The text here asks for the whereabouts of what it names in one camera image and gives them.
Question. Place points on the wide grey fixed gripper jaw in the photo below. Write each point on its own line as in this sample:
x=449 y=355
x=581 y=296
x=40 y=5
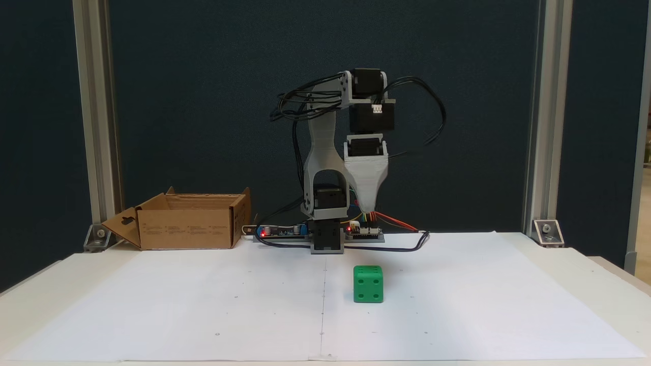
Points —
x=367 y=183

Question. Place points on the green die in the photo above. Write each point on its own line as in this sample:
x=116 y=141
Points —
x=368 y=284

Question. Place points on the blue circuit board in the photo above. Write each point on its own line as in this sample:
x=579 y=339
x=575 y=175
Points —
x=279 y=234

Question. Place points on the white paper sheet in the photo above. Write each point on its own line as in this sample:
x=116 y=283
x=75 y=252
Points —
x=178 y=305
x=457 y=305

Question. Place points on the open brown cardboard box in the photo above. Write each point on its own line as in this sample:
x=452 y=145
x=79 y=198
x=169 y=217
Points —
x=183 y=229

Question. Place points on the thin grey metal bar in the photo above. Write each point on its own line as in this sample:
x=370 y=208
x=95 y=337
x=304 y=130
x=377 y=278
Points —
x=641 y=101

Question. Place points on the aluminium frame post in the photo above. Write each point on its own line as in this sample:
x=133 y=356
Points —
x=96 y=101
x=546 y=101

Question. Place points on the silver corner bracket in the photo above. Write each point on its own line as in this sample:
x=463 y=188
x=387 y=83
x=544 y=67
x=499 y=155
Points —
x=99 y=239
x=548 y=234

